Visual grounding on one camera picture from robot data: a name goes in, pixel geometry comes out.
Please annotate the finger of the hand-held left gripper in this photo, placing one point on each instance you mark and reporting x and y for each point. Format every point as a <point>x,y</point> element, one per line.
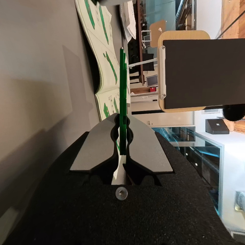
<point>114,2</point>

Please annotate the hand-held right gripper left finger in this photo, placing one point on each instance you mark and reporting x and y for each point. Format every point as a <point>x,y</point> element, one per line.
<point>93,151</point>

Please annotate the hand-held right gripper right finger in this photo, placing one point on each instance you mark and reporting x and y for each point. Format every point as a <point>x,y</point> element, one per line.
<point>147,151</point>

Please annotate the green brick plate assembly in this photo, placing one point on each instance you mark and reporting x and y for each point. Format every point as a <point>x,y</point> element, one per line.
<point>122,86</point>

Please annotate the grey desk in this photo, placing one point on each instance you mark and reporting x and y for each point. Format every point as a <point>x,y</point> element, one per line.
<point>38,57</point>

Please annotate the black desk divider panel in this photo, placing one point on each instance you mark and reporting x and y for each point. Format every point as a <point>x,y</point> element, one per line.
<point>201,72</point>

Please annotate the white paper sheets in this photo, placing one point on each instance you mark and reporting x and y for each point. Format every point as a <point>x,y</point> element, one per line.
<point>131,23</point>

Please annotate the open instruction booklet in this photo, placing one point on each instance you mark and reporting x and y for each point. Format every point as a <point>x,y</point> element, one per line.
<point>95,38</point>

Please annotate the dark wooden table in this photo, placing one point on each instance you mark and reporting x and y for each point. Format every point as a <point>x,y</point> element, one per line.
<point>140,38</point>

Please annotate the light wooden divider panel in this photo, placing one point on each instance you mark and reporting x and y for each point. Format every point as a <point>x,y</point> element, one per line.
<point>158,34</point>

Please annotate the small red box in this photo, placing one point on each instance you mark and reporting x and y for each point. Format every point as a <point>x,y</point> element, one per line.
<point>153,89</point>

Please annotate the black chair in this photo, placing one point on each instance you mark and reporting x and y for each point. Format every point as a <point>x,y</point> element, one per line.
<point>148,62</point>

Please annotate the small grey monitor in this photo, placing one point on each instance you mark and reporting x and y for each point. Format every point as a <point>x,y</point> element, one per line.
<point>152,80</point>

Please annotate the black speaker box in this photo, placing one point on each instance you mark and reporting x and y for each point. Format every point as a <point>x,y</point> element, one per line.
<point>217,126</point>

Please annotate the black fuzzy object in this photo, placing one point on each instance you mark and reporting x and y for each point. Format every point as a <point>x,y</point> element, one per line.
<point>233,113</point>

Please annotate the metal door lock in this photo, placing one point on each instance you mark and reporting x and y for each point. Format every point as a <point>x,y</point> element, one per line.
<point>240,201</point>

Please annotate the white divider bracket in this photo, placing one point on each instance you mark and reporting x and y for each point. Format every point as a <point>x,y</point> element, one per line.
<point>143,62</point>

